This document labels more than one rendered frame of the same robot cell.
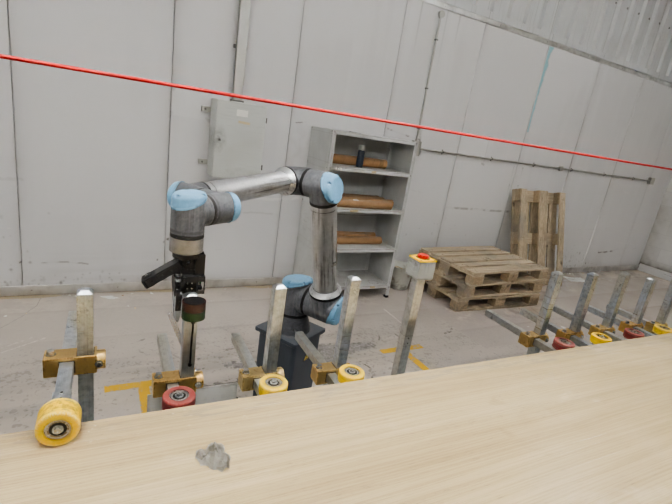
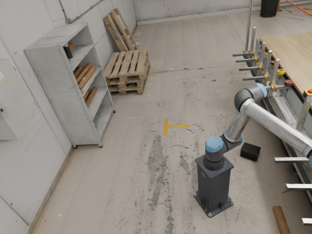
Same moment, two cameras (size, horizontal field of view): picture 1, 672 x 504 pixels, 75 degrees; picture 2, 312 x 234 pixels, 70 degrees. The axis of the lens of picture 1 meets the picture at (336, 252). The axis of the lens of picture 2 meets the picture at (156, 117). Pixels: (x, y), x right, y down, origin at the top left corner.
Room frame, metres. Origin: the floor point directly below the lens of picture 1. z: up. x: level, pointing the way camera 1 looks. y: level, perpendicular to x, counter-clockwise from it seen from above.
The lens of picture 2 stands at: (1.48, 1.45, 2.23)
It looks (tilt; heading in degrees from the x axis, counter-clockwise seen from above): 37 degrees down; 311
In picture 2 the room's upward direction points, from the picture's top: 10 degrees counter-clockwise
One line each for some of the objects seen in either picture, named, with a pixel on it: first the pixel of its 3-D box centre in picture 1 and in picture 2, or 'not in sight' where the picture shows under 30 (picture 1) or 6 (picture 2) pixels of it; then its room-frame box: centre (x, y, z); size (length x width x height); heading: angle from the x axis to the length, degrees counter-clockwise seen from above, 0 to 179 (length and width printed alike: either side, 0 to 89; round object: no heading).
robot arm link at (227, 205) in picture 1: (216, 207); not in sight; (1.26, 0.37, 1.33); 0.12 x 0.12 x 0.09; 62
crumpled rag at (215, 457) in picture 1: (213, 453); not in sight; (0.76, 0.19, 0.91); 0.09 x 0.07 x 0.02; 41
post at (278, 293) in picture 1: (271, 355); not in sight; (1.21, 0.15, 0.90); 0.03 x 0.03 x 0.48; 29
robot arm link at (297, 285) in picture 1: (297, 293); (214, 147); (2.01, 0.16, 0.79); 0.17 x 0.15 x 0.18; 62
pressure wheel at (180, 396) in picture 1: (178, 412); not in sight; (0.94, 0.33, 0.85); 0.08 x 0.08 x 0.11
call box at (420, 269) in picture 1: (420, 268); (309, 96); (1.45, -0.30, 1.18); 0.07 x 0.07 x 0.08; 29
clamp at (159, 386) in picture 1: (177, 382); not in sight; (1.08, 0.39, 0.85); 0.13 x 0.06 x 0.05; 119
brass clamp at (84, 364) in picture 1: (75, 361); not in sight; (0.96, 0.61, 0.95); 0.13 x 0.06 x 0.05; 119
